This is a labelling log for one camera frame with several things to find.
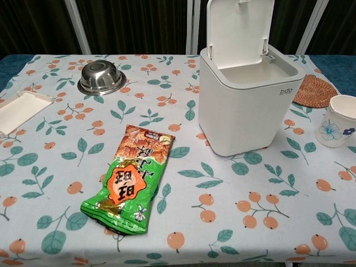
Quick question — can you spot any stainless steel bowl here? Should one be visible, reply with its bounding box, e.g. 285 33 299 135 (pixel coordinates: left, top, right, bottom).
77 60 126 96

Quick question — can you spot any white plastic tray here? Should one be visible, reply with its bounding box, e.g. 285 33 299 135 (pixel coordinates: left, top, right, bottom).
0 90 55 139

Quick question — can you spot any green orange snack bag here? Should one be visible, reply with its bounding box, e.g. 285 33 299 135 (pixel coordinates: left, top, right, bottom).
80 124 176 236

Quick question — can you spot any fruit leaf print tablecloth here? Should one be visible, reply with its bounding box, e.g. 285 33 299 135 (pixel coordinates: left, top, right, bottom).
0 53 356 267

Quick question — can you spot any woven rattan coaster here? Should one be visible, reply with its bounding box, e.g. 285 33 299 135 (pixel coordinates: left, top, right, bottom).
292 74 338 108

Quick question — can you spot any floral paper cup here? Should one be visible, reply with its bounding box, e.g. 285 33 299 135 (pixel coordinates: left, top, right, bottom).
315 95 356 149

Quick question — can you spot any white trash bin lid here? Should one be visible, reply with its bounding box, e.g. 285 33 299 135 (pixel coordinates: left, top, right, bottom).
198 0 306 157

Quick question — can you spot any white metal frame bar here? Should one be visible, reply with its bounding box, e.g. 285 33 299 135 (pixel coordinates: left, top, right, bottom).
185 0 200 55
63 0 92 55
295 0 332 55

